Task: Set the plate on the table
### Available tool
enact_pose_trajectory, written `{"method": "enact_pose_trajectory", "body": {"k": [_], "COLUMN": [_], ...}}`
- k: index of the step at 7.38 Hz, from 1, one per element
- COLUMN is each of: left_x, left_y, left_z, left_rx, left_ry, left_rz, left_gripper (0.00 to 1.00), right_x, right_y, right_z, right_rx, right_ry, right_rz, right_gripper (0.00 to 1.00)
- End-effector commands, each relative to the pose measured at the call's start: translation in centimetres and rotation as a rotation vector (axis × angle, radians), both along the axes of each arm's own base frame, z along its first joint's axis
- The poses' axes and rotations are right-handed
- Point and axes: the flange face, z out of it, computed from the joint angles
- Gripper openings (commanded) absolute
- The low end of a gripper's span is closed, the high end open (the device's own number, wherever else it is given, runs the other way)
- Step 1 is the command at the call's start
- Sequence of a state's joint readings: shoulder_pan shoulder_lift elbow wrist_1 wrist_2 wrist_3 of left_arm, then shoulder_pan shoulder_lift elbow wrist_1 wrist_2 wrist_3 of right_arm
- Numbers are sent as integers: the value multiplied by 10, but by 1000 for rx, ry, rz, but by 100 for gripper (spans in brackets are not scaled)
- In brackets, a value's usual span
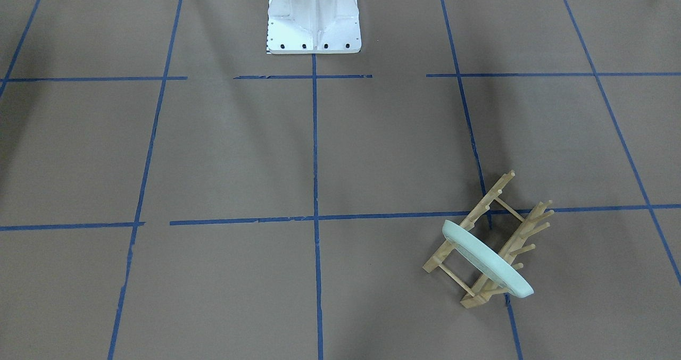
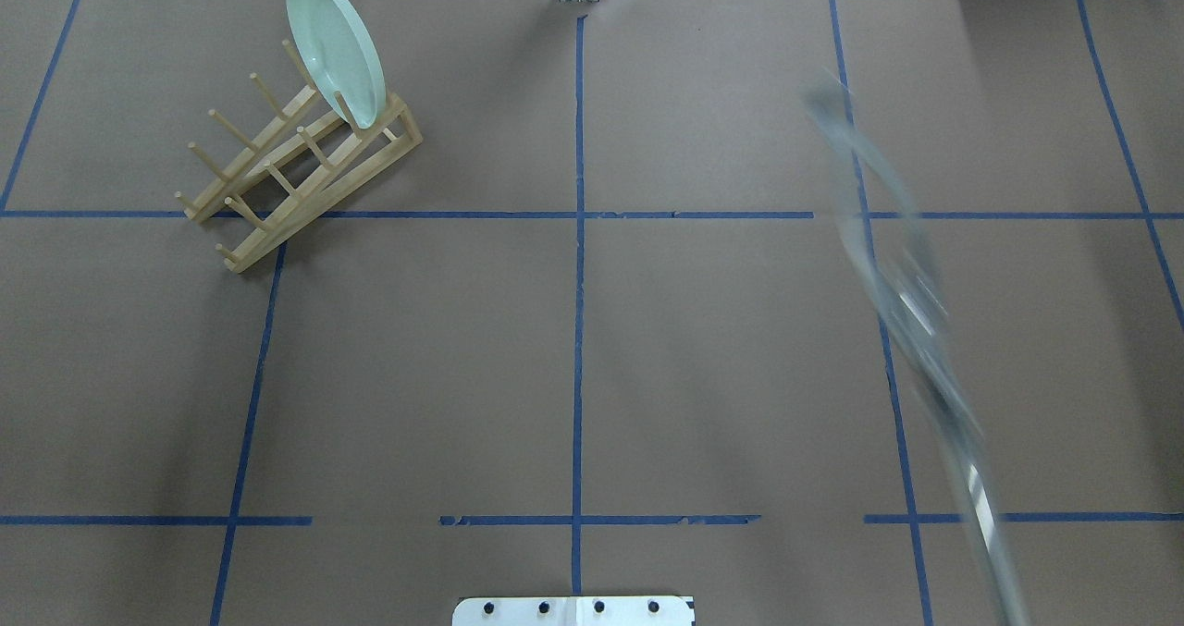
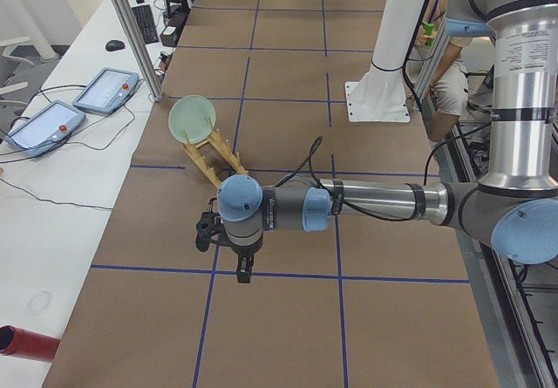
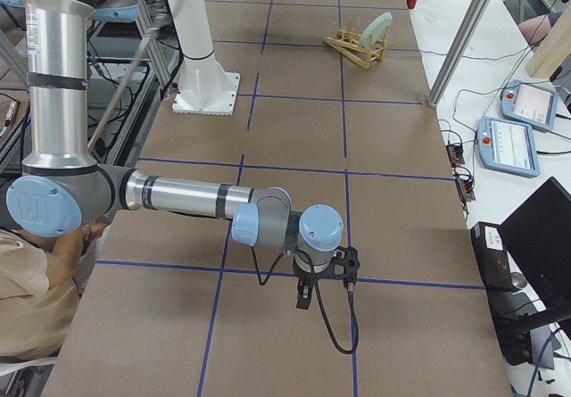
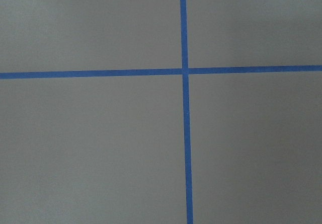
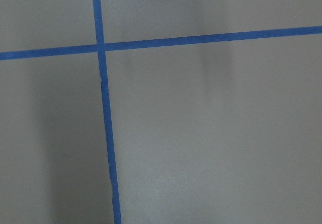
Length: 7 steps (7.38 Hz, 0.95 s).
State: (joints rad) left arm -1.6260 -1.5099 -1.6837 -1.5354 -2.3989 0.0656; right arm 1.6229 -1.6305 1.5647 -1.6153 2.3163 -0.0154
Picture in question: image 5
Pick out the vertical blue tape strip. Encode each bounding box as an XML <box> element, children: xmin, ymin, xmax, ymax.
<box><xmin>180</xmin><ymin>0</ymin><xmax>194</xmax><ymax>223</ymax></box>

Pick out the horizontal blue tape strip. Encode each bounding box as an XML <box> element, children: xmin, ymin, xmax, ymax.
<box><xmin>1</xmin><ymin>65</ymin><xmax>321</xmax><ymax>80</ymax></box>

